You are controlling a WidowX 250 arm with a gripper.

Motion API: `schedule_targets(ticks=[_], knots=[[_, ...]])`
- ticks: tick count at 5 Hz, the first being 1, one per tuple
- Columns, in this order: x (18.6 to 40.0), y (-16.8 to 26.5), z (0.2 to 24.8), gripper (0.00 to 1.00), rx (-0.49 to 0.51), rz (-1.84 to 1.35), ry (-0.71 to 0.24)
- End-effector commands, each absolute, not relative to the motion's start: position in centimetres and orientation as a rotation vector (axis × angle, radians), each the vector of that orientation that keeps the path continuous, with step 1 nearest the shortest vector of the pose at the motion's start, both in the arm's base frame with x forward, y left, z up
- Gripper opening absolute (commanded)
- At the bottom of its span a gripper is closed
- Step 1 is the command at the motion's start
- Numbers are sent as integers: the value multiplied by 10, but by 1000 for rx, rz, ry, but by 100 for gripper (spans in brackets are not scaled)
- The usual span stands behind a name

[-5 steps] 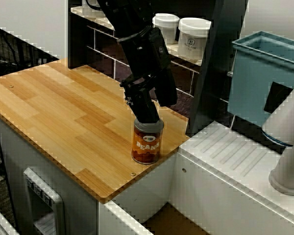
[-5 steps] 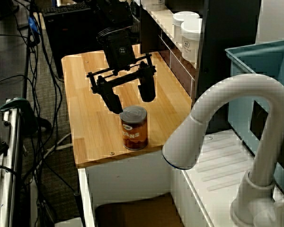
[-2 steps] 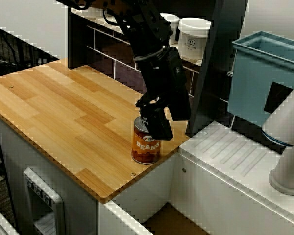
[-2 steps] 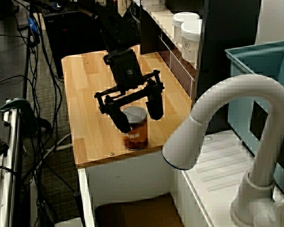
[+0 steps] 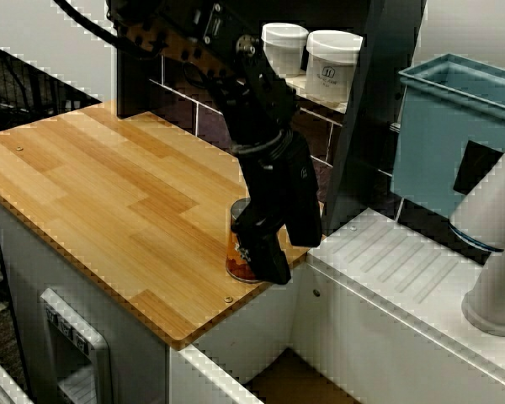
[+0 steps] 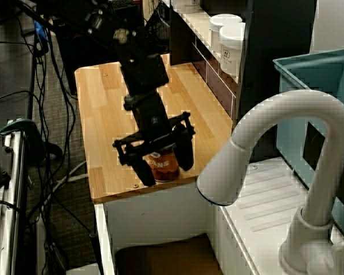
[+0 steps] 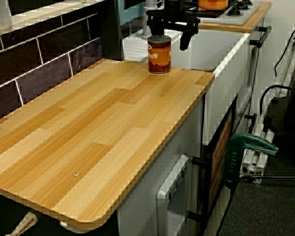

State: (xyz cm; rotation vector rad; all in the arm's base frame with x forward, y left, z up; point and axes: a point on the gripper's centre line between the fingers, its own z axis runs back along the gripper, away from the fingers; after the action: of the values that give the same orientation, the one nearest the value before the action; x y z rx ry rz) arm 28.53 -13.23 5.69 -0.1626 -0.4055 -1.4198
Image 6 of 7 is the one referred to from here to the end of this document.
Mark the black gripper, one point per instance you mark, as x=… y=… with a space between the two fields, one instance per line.
x=152 y=120

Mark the orange beans can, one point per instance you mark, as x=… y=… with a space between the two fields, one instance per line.
x=164 y=170

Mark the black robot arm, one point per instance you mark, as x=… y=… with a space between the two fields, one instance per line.
x=140 y=66

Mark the white toy sink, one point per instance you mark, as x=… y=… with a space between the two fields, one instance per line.
x=160 y=212

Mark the black hutch side panel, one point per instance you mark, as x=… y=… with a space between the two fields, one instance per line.
x=180 y=43

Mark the grey toy faucet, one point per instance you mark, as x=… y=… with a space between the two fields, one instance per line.
x=275 y=109

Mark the white jar with printed label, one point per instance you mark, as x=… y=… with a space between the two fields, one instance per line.
x=232 y=48

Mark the green clamp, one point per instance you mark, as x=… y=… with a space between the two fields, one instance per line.
x=28 y=129

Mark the white hutch shelf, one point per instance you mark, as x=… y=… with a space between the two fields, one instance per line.
x=195 y=25

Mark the teal plastic bin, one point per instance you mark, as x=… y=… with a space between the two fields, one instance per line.
x=292 y=114

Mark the plain white lidded jar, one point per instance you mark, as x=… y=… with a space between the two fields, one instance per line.
x=223 y=21

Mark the white plastic jar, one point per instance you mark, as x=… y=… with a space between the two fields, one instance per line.
x=186 y=5

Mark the blue connector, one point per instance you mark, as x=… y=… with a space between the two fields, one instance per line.
x=39 y=28

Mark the aluminium extrusion frame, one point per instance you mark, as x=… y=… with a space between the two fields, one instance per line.
x=14 y=172

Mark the black hutch post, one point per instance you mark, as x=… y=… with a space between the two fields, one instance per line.
x=275 y=43

